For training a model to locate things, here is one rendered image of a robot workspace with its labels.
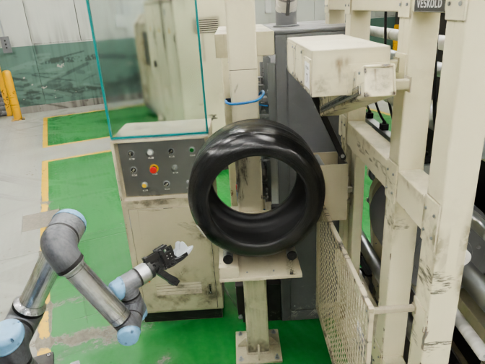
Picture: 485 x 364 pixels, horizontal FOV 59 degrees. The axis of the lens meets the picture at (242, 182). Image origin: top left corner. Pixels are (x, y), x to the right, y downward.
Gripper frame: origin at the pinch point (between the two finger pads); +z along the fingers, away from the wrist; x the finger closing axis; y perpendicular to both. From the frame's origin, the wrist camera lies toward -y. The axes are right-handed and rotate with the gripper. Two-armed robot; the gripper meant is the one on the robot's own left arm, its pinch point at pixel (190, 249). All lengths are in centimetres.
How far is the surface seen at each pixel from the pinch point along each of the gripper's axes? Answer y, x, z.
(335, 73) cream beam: 45, -68, 38
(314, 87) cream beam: 44, -63, 33
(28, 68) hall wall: 267, 843, 214
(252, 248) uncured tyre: -10.9, -10.1, 21.1
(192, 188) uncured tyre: 22.6, -3.9, 9.7
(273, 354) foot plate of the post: -97, 44, 40
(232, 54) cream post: 67, -4, 55
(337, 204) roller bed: -17, -12, 75
